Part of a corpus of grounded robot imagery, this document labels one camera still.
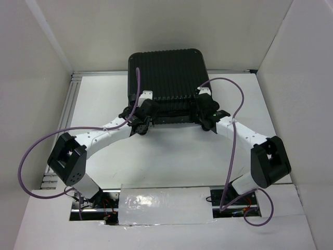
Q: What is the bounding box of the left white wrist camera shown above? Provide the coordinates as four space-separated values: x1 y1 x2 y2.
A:
139 91 153 102

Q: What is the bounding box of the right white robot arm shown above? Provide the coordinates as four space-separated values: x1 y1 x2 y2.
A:
196 93 291 204

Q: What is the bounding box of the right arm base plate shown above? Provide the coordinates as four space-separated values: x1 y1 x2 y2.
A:
206 187 261 218

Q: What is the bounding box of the black hard-shell suitcase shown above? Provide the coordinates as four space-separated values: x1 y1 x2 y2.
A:
127 48 209 124

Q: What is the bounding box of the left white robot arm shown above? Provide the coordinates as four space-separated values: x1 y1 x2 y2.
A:
47 99 159 208

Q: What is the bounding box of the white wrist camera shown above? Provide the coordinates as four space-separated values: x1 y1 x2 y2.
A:
197 86 211 96
139 91 153 102

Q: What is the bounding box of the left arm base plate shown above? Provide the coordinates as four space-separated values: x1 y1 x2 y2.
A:
69 190 120 226

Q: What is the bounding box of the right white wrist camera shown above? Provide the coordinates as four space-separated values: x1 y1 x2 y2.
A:
197 86 211 96

